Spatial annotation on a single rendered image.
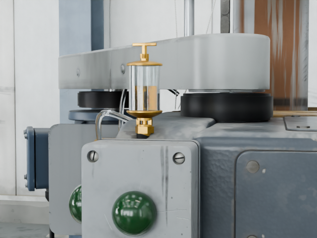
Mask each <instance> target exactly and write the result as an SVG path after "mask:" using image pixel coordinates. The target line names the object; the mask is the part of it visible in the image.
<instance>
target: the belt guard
mask: <svg viewBox="0 0 317 238"><path fill-rule="evenodd" d="M147 43H149V42H147ZM151 43H157V45H156V46H147V54H149V60H150V61H155V62H159V63H162V64H163V65H162V66H160V89H179V90H188V91H189V92H210V93H248V92H265V90H269V89H270V38H269V37H268V36H266V35H261V34H241V33H222V34H198V35H191V36H185V37H178V38H172V39H166V40H160V41H153V42H151ZM140 54H142V46H132V45H127V46H120V47H114V48H108V49H102V50H96V51H87V52H81V53H75V54H68V55H63V56H59V58H58V88H59V89H129V66H127V65H126V64H127V63H130V62H134V61H139V60H140Z"/></svg>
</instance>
